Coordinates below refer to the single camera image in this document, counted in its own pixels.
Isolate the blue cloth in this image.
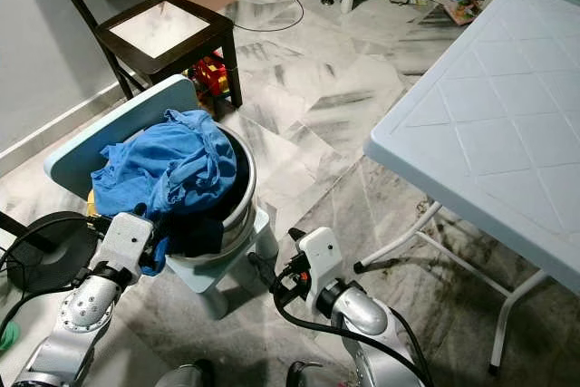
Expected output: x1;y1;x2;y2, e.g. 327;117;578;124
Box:
91;109;238;275

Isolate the black cloth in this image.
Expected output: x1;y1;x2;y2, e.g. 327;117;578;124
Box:
163;210;227;259

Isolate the robot right leg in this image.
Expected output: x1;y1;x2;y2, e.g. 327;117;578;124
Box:
285;362;336;387

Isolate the robot leg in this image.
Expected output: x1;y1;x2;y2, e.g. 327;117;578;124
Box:
285;362;336;387
154;360;218;387

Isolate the robot left leg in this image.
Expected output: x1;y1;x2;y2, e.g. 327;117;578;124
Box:
154;360;218;387

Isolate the red toy truck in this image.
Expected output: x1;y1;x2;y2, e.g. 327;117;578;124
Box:
190;54;230;98

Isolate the white folding table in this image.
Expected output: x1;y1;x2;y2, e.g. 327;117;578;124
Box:
353;0;580;376

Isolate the black round base stand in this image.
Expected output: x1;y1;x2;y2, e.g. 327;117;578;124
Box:
0;210;66;293

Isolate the green plastic object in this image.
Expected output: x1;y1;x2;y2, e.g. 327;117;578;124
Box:
0;319;21;353

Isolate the dark wooden chair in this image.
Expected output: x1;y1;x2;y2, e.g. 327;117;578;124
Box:
39;0;244;109

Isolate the colourful book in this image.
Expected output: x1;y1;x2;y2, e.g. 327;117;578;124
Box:
444;0;486;25

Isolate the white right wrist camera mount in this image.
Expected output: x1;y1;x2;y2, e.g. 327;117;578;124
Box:
297;227;345;314

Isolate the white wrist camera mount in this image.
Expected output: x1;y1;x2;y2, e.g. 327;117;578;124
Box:
297;227;345;314
98;212;155;272

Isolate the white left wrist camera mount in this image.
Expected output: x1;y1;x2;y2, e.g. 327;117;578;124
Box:
98;212;155;272

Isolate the thin black floor cable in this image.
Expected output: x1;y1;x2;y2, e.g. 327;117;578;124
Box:
231;0;305;34

